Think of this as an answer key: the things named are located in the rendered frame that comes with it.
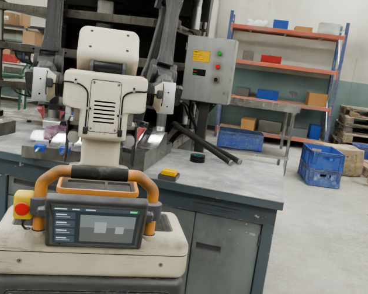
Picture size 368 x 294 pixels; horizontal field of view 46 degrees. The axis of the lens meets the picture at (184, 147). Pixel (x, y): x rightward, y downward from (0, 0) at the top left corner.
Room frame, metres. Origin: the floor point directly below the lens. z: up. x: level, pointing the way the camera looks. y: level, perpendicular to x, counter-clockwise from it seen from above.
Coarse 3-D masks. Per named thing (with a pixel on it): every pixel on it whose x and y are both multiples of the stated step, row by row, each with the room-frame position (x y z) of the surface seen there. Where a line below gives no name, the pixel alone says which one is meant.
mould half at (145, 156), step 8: (152, 136) 2.14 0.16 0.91; (160, 136) 2.14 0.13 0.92; (152, 144) 2.08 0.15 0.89; (160, 144) 2.11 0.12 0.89; (168, 144) 2.28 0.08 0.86; (120, 152) 1.88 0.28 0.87; (136, 152) 1.87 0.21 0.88; (144, 152) 1.86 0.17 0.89; (152, 152) 1.98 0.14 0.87; (168, 152) 2.30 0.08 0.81; (120, 160) 1.88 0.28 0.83; (128, 160) 1.88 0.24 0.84; (136, 160) 1.87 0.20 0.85; (144, 160) 1.86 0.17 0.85; (152, 160) 2.00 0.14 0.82; (128, 168) 1.87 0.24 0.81; (136, 168) 1.87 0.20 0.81; (144, 168) 1.88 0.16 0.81
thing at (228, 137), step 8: (224, 128) 5.99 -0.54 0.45; (232, 128) 5.99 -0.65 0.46; (224, 136) 5.61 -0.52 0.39; (232, 136) 5.60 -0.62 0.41; (240, 136) 5.59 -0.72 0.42; (248, 136) 5.59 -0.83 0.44; (256, 136) 5.58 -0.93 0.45; (224, 144) 5.61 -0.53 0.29; (232, 144) 5.61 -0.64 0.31; (240, 144) 5.60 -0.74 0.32; (248, 144) 5.59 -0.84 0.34; (256, 144) 5.58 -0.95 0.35
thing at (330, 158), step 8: (304, 144) 5.60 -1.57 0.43; (312, 144) 5.71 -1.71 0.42; (304, 152) 5.53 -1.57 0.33; (312, 152) 5.17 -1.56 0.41; (320, 152) 5.12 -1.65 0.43; (328, 152) 5.70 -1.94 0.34; (336, 152) 5.46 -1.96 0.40; (304, 160) 5.48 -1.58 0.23; (312, 160) 5.14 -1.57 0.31; (320, 160) 5.13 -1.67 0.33; (328, 160) 5.13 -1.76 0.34; (336, 160) 5.12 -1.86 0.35; (344, 160) 5.14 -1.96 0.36; (312, 168) 5.12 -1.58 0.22; (320, 168) 5.13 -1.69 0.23; (328, 168) 5.13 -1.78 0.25; (336, 168) 5.13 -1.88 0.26
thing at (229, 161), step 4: (188, 132) 2.45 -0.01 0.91; (188, 136) 2.44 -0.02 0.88; (192, 136) 2.42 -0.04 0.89; (196, 136) 2.41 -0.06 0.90; (196, 140) 2.39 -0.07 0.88; (200, 140) 2.38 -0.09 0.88; (200, 144) 2.36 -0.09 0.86; (204, 144) 2.34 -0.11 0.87; (208, 144) 2.34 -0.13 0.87; (208, 148) 2.32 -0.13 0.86; (212, 148) 2.31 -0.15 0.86; (212, 152) 2.30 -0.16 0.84; (216, 152) 2.28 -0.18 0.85; (220, 152) 2.28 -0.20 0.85; (220, 156) 2.25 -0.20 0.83; (224, 156) 2.24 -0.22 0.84; (224, 160) 2.23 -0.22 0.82; (228, 160) 2.21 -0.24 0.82
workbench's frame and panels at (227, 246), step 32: (0, 160) 1.98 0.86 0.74; (32, 160) 1.89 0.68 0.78; (0, 192) 1.98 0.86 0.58; (160, 192) 1.82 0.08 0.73; (192, 192) 1.75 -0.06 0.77; (224, 192) 1.72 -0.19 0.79; (192, 224) 1.80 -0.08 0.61; (224, 224) 1.78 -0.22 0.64; (256, 224) 1.75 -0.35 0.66; (192, 256) 1.80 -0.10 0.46; (224, 256) 1.77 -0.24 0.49; (256, 256) 1.77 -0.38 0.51; (192, 288) 1.80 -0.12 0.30; (224, 288) 1.77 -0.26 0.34; (256, 288) 1.73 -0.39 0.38
